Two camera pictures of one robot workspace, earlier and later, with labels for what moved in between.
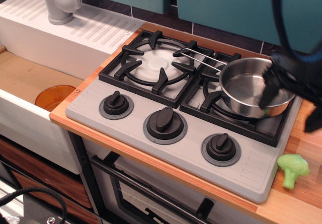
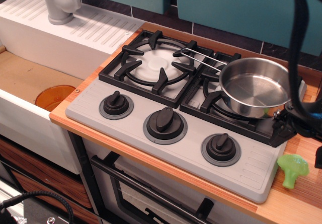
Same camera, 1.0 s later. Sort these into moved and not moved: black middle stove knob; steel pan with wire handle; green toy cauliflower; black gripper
Moved: black gripper
Not moved: green toy cauliflower; black middle stove knob; steel pan with wire handle
